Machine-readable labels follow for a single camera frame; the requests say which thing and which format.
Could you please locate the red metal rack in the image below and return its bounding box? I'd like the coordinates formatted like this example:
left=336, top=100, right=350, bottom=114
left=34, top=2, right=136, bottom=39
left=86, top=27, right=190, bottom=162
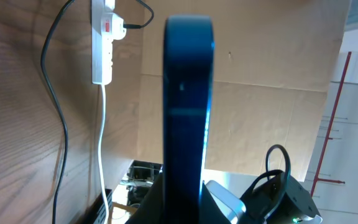
left=310, top=51, right=352, bottom=196

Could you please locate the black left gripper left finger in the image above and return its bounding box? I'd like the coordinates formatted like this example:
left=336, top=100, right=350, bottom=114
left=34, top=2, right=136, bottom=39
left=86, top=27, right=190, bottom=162
left=126, top=174, right=163, bottom=224

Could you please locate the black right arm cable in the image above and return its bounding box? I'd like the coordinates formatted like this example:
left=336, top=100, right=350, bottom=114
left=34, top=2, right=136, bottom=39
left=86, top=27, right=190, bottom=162
left=244, top=144, right=292, bottom=224

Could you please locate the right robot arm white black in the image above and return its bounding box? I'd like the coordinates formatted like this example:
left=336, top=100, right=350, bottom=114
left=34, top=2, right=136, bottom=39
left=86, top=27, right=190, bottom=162
left=202, top=170, right=323, bottom=224

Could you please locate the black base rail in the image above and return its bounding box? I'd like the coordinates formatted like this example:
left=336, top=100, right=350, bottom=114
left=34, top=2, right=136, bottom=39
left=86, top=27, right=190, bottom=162
left=82, top=189, right=113, bottom=224

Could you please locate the white power strip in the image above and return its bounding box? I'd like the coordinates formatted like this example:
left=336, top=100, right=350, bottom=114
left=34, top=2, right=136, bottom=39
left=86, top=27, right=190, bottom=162
left=91, top=0, right=126, bottom=85

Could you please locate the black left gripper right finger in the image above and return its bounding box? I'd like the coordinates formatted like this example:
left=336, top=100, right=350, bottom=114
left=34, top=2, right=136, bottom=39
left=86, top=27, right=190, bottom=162
left=200, top=184, right=230, bottom=224

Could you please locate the cardboard panel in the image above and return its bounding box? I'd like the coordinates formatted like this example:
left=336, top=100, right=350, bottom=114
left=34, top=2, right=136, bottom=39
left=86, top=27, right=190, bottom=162
left=135, top=0, right=350, bottom=181

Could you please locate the black USB charger cable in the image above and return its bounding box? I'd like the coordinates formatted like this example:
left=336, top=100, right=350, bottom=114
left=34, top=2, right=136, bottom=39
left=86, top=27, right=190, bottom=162
left=40, top=0, right=155, bottom=224

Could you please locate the blue Galaxy smartphone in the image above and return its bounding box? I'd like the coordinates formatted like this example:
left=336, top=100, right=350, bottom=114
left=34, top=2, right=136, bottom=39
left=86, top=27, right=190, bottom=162
left=163, top=15, right=214, bottom=223

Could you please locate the white power strip cord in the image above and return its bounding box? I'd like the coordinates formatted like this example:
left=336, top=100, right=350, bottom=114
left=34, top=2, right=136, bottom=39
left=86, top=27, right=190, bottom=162
left=96, top=83, right=110, bottom=224

